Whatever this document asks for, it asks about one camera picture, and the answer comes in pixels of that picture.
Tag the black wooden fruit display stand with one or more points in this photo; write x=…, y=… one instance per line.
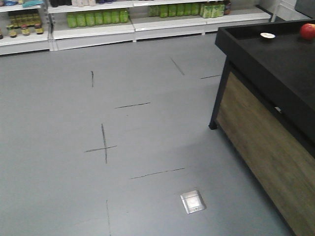
x=265, y=106

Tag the red apple on stand corner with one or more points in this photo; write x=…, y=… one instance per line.
x=307, y=31

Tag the white supermarket shelf unit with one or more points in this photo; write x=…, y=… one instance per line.
x=54, y=25

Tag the metal floor socket plate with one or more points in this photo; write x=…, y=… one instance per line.
x=192, y=202

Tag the small white dish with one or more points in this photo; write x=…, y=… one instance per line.
x=267, y=36

